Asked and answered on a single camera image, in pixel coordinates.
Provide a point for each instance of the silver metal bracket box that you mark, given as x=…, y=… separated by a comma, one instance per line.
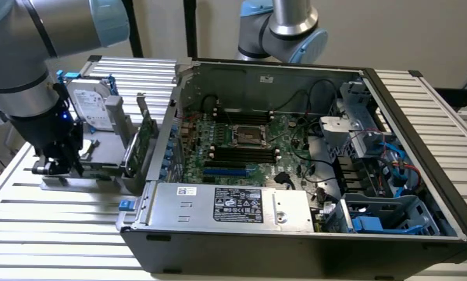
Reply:
x=335, y=126

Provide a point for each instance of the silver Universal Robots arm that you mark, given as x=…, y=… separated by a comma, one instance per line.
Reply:
x=41, y=26

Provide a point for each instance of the black stand pole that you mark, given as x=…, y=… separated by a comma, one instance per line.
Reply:
x=133, y=32
x=189, y=29

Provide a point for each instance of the green graphics card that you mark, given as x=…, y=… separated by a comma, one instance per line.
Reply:
x=141, y=137

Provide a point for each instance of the silver metal disk bay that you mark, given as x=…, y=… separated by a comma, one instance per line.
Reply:
x=356, y=117

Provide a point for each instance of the silver hard disk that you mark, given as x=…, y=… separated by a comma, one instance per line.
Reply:
x=91, y=102

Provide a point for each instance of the blue disk caddy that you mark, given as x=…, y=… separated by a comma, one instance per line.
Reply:
x=63, y=75

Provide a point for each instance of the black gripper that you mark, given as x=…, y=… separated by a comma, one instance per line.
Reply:
x=49, y=137

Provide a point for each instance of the silver CPU socket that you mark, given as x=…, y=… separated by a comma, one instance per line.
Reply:
x=247, y=136

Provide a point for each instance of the black and silver PC case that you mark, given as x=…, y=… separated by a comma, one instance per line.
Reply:
x=217, y=251

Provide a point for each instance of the grey plastic drive cage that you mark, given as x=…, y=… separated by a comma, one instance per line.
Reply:
x=404, y=210

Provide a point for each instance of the blue card retention clips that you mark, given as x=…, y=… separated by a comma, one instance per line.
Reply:
x=169, y=146

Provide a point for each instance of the black RAM slot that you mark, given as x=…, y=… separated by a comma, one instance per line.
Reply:
x=244, y=148
x=244, y=160
x=244, y=152
x=244, y=156
x=243, y=115
x=243, y=112

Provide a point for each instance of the silver power supply unit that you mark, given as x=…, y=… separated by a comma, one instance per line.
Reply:
x=193, y=210

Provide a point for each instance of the blue case latch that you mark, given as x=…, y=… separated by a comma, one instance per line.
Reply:
x=125, y=205

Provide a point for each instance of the blue expansion slot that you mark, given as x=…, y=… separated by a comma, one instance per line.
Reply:
x=224, y=171

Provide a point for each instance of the blue plastic clip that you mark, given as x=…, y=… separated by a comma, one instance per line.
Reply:
x=365, y=224

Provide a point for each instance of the black table end cap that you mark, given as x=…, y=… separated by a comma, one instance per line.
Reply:
x=95, y=58
x=415, y=73

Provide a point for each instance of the green motherboard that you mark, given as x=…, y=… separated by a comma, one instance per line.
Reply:
x=264, y=172

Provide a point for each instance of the grey parts rack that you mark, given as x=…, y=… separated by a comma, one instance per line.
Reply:
x=112, y=146

